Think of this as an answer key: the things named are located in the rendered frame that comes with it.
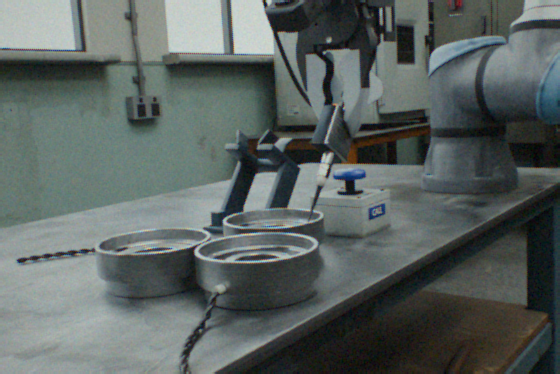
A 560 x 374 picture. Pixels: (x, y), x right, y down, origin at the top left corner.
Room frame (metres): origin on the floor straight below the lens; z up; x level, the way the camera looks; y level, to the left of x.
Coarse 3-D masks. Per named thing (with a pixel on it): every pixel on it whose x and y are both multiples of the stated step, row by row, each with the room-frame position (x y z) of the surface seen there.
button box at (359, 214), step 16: (336, 192) 0.77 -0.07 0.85; (352, 192) 0.75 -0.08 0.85; (368, 192) 0.77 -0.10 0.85; (384, 192) 0.77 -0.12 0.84; (320, 208) 0.75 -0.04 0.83; (336, 208) 0.74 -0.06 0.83; (352, 208) 0.73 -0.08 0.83; (368, 208) 0.73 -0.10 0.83; (384, 208) 0.76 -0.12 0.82; (336, 224) 0.74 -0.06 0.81; (352, 224) 0.73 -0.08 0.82; (368, 224) 0.73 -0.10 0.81; (384, 224) 0.76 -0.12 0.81
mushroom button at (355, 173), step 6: (342, 168) 0.77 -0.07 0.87; (348, 168) 0.77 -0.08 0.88; (354, 168) 0.77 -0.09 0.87; (360, 168) 0.77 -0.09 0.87; (336, 174) 0.76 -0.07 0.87; (342, 174) 0.75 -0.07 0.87; (348, 174) 0.75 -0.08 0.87; (354, 174) 0.75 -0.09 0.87; (360, 174) 0.75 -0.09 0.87; (342, 180) 0.75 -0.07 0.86; (348, 180) 0.76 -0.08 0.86; (354, 180) 0.77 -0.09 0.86; (348, 186) 0.76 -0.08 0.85; (354, 186) 0.77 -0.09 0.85
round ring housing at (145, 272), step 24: (120, 240) 0.62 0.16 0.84; (144, 240) 0.63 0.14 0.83; (168, 240) 0.63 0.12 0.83; (192, 240) 0.63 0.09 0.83; (96, 264) 0.57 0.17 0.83; (120, 264) 0.54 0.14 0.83; (144, 264) 0.54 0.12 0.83; (168, 264) 0.54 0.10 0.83; (192, 264) 0.55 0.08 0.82; (120, 288) 0.55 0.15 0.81; (144, 288) 0.54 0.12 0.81; (168, 288) 0.55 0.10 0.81; (192, 288) 0.56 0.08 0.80
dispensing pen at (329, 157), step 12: (324, 108) 0.70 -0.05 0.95; (324, 120) 0.69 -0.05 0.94; (324, 132) 0.68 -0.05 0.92; (312, 144) 0.69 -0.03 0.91; (324, 144) 0.68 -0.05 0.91; (324, 156) 0.68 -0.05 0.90; (336, 156) 0.69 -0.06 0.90; (324, 168) 0.68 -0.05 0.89; (324, 180) 0.67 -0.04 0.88; (312, 204) 0.66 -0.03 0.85
